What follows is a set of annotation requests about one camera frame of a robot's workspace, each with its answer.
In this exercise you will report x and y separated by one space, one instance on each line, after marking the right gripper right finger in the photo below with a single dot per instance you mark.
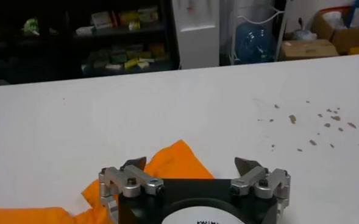
266 182

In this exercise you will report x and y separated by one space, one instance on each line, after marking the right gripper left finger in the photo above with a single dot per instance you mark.
130 182

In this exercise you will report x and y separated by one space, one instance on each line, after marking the orange t-shirt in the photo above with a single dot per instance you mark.
176 164

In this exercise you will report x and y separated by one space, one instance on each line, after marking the large white work table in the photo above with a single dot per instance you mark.
167 106

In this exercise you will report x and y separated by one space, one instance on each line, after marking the closed labelled cardboard box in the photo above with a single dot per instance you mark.
307 50

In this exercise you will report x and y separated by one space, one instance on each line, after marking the blue water jug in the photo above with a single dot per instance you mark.
255 42

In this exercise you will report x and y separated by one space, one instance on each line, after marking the black shelving unit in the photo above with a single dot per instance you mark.
60 61

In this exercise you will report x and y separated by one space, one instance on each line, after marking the white water dispenser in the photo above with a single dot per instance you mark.
197 45

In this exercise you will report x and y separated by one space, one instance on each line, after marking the white knotted plastic bag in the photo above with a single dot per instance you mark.
305 34

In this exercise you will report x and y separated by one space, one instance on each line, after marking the open brown cardboard box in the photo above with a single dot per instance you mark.
350 38

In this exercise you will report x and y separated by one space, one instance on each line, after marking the green toy vegetables in bowl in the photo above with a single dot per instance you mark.
31 27

